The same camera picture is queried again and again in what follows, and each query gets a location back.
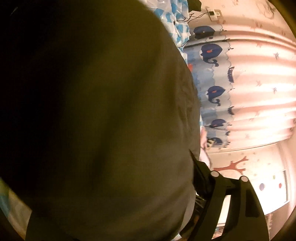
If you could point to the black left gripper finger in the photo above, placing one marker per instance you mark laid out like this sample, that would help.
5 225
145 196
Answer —
245 218

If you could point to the black puffer jacket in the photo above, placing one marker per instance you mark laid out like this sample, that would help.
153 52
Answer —
97 125

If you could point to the pink clothing pile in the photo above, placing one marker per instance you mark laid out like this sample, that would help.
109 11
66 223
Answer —
203 151

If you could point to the white wardrobe with tree sticker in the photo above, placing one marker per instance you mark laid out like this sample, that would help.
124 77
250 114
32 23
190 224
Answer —
270 169

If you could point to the whale pattern curtain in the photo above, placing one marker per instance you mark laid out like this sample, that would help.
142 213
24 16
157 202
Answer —
246 84

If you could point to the black garment at headboard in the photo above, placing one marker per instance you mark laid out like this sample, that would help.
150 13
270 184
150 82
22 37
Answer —
194 5

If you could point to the white wall socket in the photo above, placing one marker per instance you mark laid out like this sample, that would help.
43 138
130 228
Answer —
214 14

